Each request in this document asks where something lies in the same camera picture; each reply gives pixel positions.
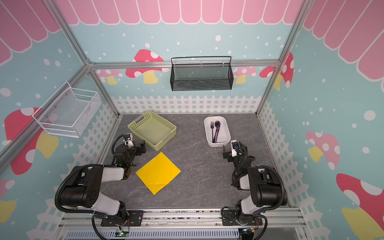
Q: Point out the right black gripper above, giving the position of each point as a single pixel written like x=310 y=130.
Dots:
x=228 y=153

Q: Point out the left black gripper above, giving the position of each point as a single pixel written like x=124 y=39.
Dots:
x=139 y=148

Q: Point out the white plastic bin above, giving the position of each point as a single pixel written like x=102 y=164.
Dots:
x=224 y=136

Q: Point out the yellow paper napkin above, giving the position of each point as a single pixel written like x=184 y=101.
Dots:
x=158 y=173

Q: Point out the dark purple spoon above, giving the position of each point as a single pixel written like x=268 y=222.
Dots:
x=216 y=122

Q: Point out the dark purple fork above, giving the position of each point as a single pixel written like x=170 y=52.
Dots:
x=212 y=126

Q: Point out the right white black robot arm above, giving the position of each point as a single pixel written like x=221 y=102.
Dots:
x=266 y=187

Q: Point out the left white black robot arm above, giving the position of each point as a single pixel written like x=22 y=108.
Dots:
x=80 y=190

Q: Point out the green plastic basket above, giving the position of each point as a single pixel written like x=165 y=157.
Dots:
x=155 y=130

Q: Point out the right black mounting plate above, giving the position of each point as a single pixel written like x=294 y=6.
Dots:
x=235 y=217

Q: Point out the black mounting plate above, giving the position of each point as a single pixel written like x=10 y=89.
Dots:
x=235 y=217
x=132 y=218

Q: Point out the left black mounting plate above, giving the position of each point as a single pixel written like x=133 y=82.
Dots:
x=132 y=218

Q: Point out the green circuit board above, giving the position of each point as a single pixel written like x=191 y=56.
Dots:
x=122 y=233

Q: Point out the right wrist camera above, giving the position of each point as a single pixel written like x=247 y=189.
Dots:
x=235 y=145

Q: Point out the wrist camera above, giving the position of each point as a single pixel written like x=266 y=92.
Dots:
x=129 y=140
x=235 y=145

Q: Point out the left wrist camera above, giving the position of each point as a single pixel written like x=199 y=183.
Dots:
x=129 y=140

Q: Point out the black wire mesh basket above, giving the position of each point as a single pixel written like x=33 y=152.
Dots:
x=208 y=73

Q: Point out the white wire mesh basket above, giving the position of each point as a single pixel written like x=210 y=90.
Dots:
x=68 y=112

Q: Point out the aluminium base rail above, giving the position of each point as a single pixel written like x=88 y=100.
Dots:
x=206 y=224

